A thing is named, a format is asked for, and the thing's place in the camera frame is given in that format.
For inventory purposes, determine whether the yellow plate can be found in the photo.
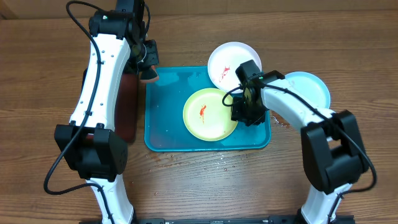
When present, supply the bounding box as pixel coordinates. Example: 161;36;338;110
183;88;238;141

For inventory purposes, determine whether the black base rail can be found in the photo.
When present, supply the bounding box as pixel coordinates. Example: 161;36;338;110
79;213;356;224

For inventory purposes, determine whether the green red sponge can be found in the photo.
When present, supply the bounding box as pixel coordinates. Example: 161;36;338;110
140;65;159;83

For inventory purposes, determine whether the light blue plate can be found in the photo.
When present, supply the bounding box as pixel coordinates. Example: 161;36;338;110
285;72;331;108

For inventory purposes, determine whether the pink white plate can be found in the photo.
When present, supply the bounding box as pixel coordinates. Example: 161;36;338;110
208;42;262;92

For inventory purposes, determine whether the teal plastic tray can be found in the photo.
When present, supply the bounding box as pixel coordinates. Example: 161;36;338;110
144;66;271;152

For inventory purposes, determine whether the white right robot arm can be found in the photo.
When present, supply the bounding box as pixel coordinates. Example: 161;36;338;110
230;67;375;223

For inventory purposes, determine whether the dark red tray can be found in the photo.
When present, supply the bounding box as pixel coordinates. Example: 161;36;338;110
81;68;139;144

